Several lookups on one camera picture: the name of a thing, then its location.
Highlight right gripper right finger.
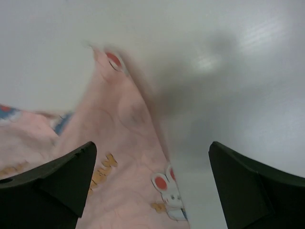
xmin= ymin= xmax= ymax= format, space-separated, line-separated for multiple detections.
xmin=209 ymin=142 xmax=305 ymax=229

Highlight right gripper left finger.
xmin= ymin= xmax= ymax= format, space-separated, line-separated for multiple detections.
xmin=0 ymin=142 xmax=97 ymax=229

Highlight pink cartoon pillowcase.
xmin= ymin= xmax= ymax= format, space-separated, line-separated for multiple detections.
xmin=0 ymin=47 xmax=189 ymax=229

